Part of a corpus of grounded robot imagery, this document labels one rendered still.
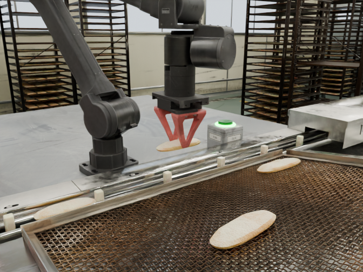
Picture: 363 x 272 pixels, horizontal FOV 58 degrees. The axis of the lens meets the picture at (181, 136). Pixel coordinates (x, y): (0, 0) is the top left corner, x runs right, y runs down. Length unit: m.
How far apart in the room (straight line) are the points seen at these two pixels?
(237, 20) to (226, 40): 6.31
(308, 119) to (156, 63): 4.89
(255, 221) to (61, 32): 0.60
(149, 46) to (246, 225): 5.36
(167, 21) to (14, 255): 0.40
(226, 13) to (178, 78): 6.09
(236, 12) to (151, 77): 2.21
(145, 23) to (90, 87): 4.90
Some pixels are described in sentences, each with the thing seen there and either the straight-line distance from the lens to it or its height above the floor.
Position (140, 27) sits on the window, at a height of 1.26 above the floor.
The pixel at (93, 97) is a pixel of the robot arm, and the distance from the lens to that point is 0.73.
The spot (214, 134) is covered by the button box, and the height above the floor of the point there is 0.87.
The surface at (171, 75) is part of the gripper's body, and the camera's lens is 0.59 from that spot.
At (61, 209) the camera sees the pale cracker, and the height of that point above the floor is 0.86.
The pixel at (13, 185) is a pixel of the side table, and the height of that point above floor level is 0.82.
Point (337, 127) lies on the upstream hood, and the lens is 0.94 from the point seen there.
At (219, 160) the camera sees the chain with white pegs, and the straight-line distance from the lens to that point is 0.72.
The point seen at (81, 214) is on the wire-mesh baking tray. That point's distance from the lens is 0.48.
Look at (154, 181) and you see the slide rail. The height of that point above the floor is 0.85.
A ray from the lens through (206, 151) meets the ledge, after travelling 0.78.
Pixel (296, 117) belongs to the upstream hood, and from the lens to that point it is 1.00.
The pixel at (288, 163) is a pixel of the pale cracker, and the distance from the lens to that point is 0.61.
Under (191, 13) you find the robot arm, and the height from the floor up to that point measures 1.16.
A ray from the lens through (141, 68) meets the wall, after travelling 5.60.
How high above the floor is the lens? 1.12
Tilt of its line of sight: 17 degrees down
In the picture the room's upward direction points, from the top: straight up
